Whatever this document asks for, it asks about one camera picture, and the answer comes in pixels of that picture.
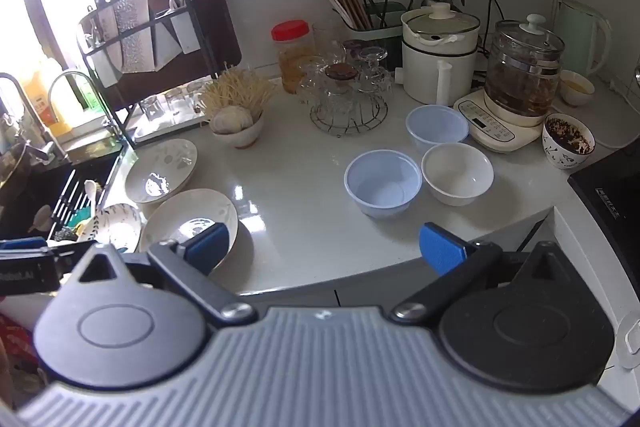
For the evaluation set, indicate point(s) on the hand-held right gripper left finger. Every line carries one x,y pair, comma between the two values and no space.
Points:
207,248

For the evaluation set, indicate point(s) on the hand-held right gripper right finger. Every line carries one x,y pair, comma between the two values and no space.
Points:
440,252

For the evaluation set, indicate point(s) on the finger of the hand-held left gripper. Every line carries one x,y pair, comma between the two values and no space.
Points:
22,243

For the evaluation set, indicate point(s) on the white leaf pattern plate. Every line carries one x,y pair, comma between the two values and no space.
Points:
175,217
165,167

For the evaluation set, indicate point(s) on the white ceramic bowl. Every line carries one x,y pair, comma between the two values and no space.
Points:
457,174

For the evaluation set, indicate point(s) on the blue plastic bowl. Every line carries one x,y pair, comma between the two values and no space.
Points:
435,127
382,187

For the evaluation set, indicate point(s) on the teal sunflower scrubber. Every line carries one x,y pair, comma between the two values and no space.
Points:
81,222

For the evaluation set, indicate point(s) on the black sink drying rack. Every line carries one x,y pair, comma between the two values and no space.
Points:
70,202

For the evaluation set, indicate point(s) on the white ceramic spoon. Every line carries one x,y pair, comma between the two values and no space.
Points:
91,194

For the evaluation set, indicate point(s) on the small leaf pattern dish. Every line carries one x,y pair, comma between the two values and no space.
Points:
117,227

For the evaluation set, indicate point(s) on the white bowl with brown foot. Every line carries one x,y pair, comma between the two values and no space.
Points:
245,137

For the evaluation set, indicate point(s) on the white drip tray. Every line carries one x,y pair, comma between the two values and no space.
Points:
170,128

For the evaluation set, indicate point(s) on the halved onion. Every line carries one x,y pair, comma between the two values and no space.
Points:
230,119

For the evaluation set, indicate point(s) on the large steel faucet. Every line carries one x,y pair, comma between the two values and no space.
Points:
17,102

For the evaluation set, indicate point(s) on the black dish rack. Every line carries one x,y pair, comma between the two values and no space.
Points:
125,132

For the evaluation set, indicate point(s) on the yellow detergent bottle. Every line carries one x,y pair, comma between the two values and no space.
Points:
42,102

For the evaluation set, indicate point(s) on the clear drinking glass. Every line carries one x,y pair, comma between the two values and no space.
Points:
149,107
173,99

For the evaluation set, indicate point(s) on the patterned bowl with dark food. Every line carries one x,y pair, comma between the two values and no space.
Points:
565,157

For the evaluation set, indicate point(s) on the green detergent bottle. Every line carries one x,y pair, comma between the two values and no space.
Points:
87,94

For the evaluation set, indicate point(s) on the slim gooseneck faucet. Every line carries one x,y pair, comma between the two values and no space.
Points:
62,79

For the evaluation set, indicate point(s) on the black induction cooktop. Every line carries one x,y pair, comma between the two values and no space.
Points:
610,202

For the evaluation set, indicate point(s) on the white electric pot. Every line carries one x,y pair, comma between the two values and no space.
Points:
425,67

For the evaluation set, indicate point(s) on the white utensil caddy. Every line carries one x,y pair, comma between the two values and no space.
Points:
185,37
106,64

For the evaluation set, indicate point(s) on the glass kettle with cream base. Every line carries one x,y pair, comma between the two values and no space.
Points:
520,67

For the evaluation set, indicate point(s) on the small bowl with yellow liquid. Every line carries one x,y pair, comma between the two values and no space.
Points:
575,94

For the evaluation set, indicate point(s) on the red lid glass jar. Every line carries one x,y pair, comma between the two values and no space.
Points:
292,57

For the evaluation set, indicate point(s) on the white adhesive hook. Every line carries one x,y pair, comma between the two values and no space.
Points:
629,342

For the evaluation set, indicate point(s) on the dark cutting board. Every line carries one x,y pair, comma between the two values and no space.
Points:
215,32

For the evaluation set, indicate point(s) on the textured silver panel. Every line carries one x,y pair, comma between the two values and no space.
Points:
132,37

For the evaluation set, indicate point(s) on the green chopstick holder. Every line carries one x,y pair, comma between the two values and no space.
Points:
372,19

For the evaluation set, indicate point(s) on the mint green electric kettle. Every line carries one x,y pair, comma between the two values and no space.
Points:
580,37

